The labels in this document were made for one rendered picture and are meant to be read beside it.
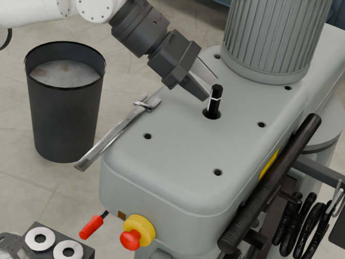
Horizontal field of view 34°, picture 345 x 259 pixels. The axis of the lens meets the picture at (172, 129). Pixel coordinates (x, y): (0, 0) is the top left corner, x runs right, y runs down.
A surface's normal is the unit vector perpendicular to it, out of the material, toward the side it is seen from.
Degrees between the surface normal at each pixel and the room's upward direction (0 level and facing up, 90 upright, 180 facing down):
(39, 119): 94
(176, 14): 0
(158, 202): 90
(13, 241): 32
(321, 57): 0
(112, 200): 90
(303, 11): 90
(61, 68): 0
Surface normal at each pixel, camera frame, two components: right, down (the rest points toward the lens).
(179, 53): 0.59, -0.50
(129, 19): 0.06, 0.24
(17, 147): 0.14, -0.75
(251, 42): -0.56, 0.48
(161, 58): -0.31, 0.59
